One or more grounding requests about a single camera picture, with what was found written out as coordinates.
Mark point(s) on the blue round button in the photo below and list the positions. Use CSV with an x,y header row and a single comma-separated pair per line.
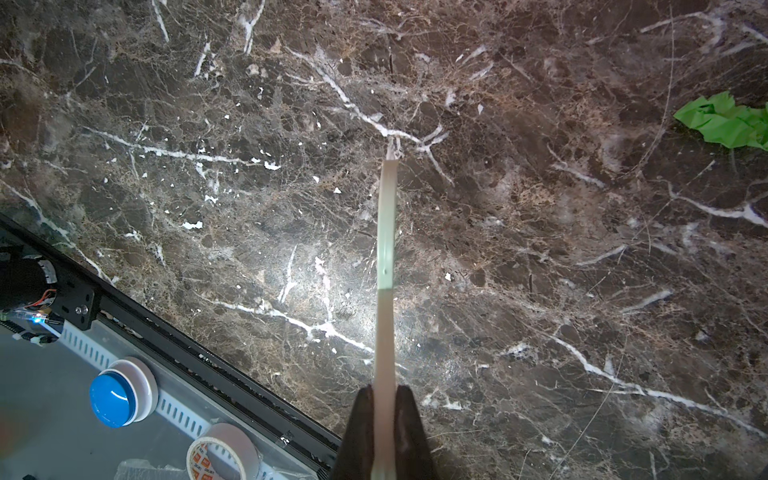
x,y
124,393

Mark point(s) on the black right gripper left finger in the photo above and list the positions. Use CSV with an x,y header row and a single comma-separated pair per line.
x,y
355,455

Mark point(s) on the pale green hand brush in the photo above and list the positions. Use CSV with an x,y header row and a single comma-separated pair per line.
x,y
384,383

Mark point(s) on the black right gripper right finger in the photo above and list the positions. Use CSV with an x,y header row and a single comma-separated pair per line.
x,y
413,457

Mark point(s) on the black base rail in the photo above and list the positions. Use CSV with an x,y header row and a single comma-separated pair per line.
x,y
61,326

